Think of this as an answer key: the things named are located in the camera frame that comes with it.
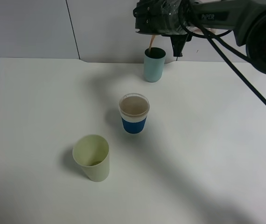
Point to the glass cup blue sleeve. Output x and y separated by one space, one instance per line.
133 108

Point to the light green plastic cup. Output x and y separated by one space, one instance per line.
91 153

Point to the teal plastic cup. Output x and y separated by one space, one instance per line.
153 64

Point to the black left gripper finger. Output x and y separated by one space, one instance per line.
178 43

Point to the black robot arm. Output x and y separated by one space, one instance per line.
245 18

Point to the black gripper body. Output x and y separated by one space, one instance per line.
162 17

